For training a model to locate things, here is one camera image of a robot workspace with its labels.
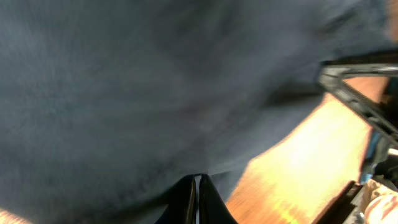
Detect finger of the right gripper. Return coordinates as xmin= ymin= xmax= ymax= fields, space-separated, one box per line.
xmin=319 ymin=49 xmax=397 ymax=146

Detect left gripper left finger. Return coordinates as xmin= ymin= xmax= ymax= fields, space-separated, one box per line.
xmin=155 ymin=175 xmax=197 ymax=224

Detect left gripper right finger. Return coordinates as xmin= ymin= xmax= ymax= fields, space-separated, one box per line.
xmin=198 ymin=175 xmax=238 ymax=224

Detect navy blue shorts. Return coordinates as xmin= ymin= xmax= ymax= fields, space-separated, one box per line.
xmin=1 ymin=0 xmax=393 ymax=223

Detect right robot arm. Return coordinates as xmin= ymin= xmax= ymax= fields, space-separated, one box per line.
xmin=317 ymin=49 xmax=397 ymax=223

